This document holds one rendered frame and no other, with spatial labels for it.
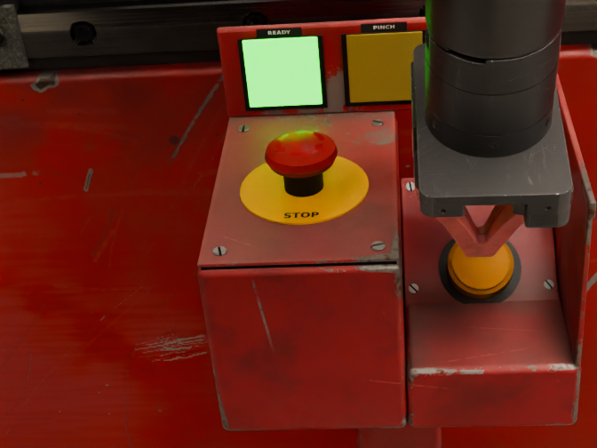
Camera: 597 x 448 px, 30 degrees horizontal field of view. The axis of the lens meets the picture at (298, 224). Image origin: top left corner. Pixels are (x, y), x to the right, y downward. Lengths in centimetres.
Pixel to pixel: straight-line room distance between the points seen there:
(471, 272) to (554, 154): 16
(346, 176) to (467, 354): 12
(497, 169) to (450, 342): 16
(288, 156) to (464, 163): 13
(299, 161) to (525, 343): 16
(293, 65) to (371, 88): 5
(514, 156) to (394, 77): 20
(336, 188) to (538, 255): 13
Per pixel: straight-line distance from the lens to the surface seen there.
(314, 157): 60
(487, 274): 65
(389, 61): 67
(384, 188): 62
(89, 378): 99
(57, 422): 103
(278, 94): 69
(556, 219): 50
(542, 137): 51
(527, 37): 46
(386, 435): 72
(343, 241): 58
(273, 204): 61
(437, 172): 49
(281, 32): 67
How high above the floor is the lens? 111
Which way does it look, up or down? 34 degrees down
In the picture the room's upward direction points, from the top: 6 degrees counter-clockwise
